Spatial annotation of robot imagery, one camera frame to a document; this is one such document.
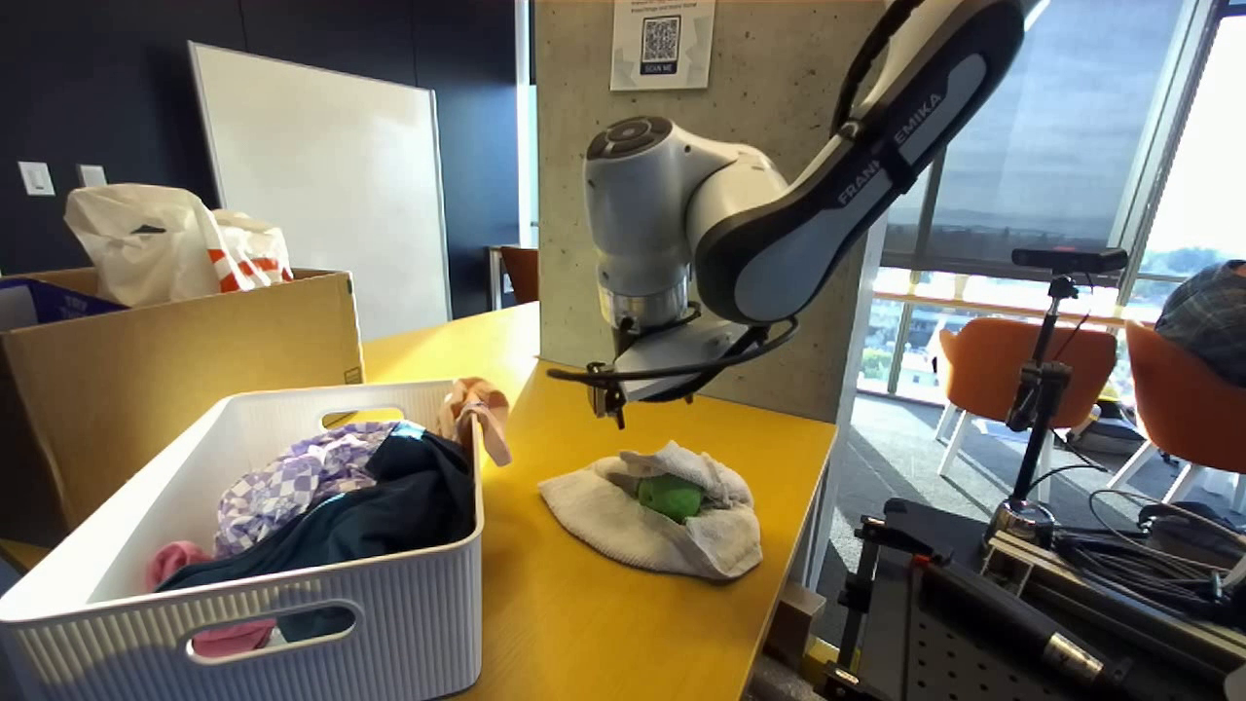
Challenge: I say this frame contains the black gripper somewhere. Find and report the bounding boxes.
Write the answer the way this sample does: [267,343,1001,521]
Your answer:
[585,312,763,433]

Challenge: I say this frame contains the green apple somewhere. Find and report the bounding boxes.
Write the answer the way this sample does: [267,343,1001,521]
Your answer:
[632,472,714,527]

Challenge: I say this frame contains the beige towel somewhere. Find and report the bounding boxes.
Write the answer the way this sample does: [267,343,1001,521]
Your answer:
[537,437,768,586]

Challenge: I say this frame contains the white ribbed plastic basket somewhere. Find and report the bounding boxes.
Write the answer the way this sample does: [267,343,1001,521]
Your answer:
[0,377,485,701]

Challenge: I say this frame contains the peach pink cloth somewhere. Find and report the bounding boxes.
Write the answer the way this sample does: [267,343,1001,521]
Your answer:
[432,373,515,472]

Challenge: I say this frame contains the brown chair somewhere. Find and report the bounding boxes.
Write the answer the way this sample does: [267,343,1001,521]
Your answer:
[485,246,540,312]

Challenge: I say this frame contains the pile of clothes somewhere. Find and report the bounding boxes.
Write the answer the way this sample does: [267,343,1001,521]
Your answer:
[161,430,478,597]

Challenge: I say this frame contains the yellow cloth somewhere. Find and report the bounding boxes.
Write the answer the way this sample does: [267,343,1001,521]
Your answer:
[319,405,409,437]

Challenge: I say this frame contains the purple floral cloth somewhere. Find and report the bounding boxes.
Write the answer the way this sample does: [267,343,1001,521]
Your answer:
[212,421,400,562]

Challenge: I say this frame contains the white QR code sign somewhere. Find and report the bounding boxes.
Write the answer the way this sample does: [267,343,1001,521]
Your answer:
[606,0,722,93]

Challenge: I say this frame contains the white board panel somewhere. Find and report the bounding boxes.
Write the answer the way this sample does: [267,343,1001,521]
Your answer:
[188,38,456,348]

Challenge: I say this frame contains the grey concrete pillar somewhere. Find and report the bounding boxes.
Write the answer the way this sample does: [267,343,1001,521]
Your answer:
[532,0,899,424]

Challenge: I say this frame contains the orange chair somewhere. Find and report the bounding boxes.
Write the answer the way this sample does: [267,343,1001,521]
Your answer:
[934,317,1121,481]
[1125,318,1246,509]

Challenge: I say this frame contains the black perforated robot cart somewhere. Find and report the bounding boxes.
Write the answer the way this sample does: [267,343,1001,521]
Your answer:
[829,498,1246,701]

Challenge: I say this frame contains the brown cardboard box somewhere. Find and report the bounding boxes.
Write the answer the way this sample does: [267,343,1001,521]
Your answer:
[0,265,366,538]

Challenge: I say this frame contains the bright pink cloth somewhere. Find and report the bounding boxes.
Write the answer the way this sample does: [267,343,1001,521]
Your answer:
[143,538,280,662]

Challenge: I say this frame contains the white plastic bag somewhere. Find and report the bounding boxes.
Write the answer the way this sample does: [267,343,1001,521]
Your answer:
[64,182,295,312]

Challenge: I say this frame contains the grey window roller blind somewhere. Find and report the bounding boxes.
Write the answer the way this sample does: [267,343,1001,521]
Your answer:
[880,0,1190,286]

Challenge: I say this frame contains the seated person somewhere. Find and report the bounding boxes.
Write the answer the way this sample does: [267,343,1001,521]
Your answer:
[1150,259,1246,394]

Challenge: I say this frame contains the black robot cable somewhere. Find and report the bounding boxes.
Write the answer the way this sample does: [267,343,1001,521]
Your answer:
[540,317,802,394]

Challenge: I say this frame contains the black camera tripod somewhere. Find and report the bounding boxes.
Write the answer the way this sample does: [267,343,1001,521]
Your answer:
[990,274,1089,521]

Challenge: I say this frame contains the black bar camera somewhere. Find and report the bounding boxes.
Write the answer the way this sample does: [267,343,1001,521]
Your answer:
[1007,246,1133,279]

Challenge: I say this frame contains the black cable bundle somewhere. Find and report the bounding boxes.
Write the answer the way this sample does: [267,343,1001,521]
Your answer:
[1047,498,1246,617]

